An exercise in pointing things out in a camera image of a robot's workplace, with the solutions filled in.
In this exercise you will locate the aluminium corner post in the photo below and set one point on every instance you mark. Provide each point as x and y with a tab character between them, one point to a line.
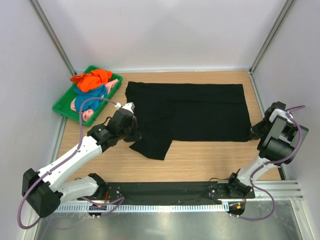
52	35
286	8

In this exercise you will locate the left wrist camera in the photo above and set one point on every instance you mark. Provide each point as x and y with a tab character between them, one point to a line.
122	120

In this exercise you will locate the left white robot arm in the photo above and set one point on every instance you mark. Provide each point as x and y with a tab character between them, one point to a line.
46	189

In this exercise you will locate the pink t shirt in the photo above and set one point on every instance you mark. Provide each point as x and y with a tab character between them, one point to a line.
91	105

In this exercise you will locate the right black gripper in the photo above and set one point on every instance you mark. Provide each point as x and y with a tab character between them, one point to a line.
255	132

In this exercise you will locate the left aluminium corner post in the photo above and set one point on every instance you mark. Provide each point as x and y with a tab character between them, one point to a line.
52	35

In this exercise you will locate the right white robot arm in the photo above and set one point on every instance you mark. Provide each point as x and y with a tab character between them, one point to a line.
280	139

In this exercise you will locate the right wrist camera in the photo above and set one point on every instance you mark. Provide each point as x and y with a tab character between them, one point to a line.
276	109

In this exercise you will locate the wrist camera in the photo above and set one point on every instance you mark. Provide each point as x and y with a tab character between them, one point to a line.
276	109
122	120

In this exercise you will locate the black t shirt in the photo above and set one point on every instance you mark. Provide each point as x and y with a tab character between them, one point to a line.
167	112

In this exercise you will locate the orange t shirt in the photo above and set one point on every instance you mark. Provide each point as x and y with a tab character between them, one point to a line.
90	81

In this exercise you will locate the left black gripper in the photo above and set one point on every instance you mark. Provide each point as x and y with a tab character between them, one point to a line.
136	135

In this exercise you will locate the right aluminium corner post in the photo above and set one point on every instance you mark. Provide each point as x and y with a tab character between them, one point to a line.
286	8

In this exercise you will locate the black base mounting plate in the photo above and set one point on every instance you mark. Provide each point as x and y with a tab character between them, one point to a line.
167	191

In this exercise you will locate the slotted grey cable duct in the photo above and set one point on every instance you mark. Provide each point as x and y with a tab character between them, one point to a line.
86	207

